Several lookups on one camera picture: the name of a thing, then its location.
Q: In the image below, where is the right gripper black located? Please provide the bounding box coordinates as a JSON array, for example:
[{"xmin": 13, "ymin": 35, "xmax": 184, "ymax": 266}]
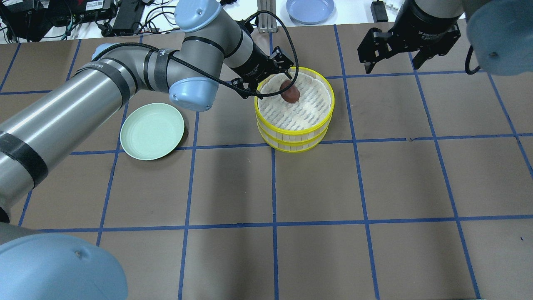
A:
[{"xmin": 357, "ymin": 23, "xmax": 461, "ymax": 74}]

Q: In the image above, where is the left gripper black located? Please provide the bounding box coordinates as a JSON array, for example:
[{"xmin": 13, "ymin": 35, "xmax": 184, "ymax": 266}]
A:
[{"xmin": 231, "ymin": 46, "xmax": 295, "ymax": 99}]

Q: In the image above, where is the brown chocolate bun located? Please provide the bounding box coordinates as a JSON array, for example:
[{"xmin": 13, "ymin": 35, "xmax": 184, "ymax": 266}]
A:
[{"xmin": 279, "ymin": 80, "xmax": 301, "ymax": 104}]

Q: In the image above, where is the yellow bamboo steamer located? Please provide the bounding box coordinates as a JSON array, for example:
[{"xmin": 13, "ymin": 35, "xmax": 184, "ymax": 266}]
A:
[
  {"xmin": 257, "ymin": 121, "xmax": 329, "ymax": 153},
  {"xmin": 254, "ymin": 67, "xmax": 335, "ymax": 135}
]

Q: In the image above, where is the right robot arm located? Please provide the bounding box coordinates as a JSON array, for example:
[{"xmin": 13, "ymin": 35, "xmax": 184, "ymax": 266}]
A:
[{"xmin": 357, "ymin": 0, "xmax": 533, "ymax": 76}]

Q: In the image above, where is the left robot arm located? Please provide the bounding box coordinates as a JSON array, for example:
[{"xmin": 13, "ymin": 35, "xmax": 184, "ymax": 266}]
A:
[{"xmin": 0, "ymin": 0, "xmax": 299, "ymax": 300}]

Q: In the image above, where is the black power adapter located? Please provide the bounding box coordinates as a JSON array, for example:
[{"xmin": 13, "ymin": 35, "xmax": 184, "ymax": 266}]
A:
[{"xmin": 371, "ymin": 0, "xmax": 389, "ymax": 23}]

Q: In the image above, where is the blue plate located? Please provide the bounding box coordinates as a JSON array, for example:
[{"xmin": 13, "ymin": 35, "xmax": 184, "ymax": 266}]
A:
[{"xmin": 285, "ymin": 0, "xmax": 336, "ymax": 25}]

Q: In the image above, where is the light green plate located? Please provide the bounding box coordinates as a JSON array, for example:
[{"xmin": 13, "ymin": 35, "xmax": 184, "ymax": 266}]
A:
[{"xmin": 120, "ymin": 103, "xmax": 185, "ymax": 161}]

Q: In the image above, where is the black power brick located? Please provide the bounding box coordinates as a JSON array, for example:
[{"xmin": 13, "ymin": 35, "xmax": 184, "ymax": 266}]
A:
[{"xmin": 112, "ymin": 0, "xmax": 144, "ymax": 36}]

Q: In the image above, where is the aluminium frame post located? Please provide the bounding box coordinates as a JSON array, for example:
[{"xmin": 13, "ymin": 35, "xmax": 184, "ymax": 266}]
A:
[{"xmin": 256, "ymin": 0, "xmax": 278, "ymax": 33}]

